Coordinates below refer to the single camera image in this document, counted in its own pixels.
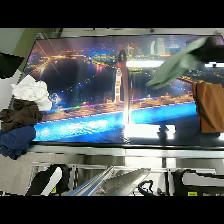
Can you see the dark brown garment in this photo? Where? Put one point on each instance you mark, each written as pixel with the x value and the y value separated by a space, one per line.
pixel 20 115

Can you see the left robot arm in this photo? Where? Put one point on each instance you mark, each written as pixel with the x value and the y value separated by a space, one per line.
pixel 46 181

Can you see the orange-brown garment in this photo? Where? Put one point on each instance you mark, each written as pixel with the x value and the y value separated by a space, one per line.
pixel 210 106

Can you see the pale green shirt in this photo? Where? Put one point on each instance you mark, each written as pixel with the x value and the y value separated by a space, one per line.
pixel 178 65

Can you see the blue garment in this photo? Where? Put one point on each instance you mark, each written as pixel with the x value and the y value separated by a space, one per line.
pixel 16 141

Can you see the white garment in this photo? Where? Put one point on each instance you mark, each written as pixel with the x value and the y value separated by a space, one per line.
pixel 33 91

